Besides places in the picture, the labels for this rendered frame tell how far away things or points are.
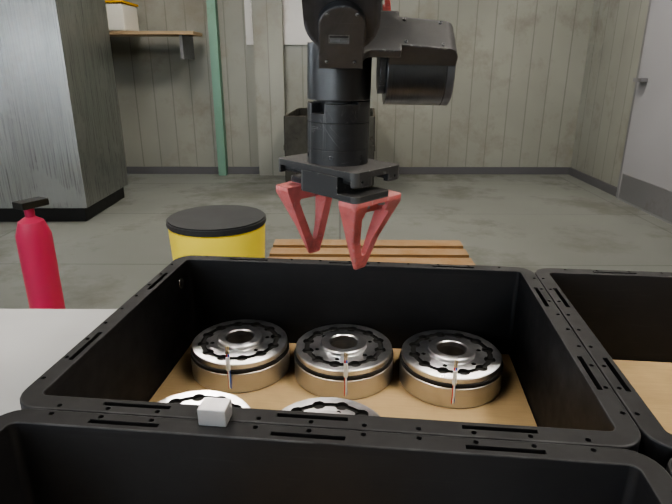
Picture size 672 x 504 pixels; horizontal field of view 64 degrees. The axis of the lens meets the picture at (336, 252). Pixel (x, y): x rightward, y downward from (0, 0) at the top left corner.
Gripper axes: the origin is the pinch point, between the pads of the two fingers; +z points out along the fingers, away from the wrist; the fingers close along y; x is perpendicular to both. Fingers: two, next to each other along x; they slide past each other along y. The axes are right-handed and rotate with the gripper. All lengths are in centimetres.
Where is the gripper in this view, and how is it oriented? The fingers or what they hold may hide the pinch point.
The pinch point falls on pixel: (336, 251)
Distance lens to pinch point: 53.8
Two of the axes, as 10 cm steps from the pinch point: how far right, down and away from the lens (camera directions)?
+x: -6.9, 2.3, -6.8
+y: -7.2, -2.5, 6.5
